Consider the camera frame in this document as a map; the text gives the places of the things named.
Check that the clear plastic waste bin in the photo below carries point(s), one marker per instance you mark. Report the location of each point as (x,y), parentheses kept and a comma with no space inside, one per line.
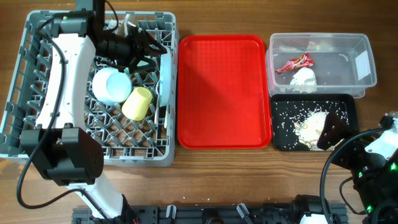
(343,63)

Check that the red plastic serving tray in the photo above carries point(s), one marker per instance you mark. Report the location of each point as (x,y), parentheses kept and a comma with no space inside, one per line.
(223,100)

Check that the light blue plate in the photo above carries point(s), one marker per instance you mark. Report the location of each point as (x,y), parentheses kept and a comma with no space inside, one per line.
(165,78)

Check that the yellow plastic cup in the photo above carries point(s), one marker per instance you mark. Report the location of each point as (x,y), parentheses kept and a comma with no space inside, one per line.
(137,104)

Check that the grey plastic dishwasher rack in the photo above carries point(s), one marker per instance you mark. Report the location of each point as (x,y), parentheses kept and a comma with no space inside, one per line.
(125,142)

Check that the pile of rice scraps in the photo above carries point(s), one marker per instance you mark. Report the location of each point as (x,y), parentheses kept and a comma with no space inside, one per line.
(307,128)

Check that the light green small bowl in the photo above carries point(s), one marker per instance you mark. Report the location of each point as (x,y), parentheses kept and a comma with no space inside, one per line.
(111,86)

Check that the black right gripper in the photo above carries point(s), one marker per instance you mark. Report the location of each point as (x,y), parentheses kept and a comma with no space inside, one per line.
(341,130)

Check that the red snack wrapper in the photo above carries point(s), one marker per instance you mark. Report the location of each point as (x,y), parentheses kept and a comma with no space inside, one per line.
(305,60)

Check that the mint green bowl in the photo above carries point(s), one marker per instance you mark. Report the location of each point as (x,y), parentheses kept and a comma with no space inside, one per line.
(139,65)

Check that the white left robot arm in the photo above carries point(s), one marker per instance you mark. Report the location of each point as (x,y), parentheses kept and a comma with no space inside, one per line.
(59,147)

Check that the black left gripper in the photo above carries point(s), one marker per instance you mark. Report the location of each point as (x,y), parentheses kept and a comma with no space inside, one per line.
(142,46)

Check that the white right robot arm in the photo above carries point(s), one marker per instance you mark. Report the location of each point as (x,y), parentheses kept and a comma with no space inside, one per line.
(377,190)

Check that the white napkin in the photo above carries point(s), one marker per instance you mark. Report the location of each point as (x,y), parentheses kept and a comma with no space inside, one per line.
(304,77)

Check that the black waste tray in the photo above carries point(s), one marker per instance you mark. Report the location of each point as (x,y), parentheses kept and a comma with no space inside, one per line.
(285,106)

